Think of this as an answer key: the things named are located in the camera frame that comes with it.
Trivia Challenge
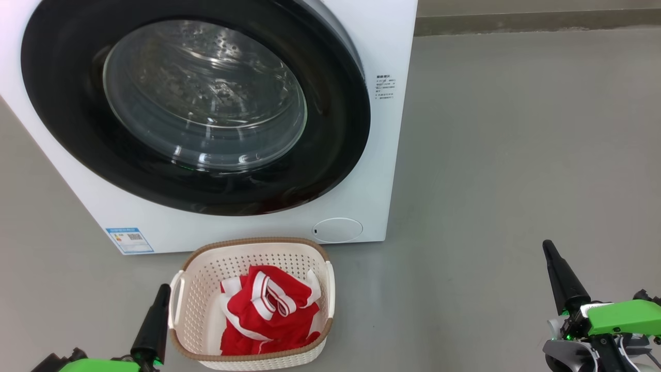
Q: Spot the blue energy label sticker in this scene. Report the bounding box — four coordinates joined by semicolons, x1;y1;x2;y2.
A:
105;227;154;254

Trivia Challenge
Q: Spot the round white filter cover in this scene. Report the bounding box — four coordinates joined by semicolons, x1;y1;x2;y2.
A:
312;218;364;244

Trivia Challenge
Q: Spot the black glass washing machine door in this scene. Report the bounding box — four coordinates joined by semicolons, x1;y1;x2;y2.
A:
21;0;371;216

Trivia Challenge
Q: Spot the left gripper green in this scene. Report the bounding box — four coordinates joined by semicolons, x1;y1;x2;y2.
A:
58;283;172;372

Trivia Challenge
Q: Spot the white front-load washing machine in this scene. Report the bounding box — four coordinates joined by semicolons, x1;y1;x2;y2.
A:
0;0;419;255

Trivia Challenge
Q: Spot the red white-striped garment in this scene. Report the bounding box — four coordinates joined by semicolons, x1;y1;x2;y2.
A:
219;265;322;356

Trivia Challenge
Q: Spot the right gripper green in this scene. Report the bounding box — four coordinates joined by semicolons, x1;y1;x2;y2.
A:
542;239;661;342

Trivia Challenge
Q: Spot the cream plastic laundry basket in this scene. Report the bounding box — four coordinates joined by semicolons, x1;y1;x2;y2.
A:
168;237;336;371

